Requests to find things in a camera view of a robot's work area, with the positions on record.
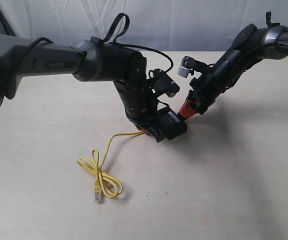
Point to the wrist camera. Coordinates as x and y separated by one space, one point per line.
189 66
162 83

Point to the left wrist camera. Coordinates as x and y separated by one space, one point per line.
162 83

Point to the small black box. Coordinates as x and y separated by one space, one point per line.
170 124

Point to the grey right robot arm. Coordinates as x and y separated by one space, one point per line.
275 44

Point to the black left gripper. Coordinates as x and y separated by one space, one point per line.
126 67

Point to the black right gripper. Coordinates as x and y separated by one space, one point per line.
244 52

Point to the white backdrop curtain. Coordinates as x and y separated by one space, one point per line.
166 25

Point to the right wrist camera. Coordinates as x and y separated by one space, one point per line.
189 66

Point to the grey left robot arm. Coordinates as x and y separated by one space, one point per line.
87 61

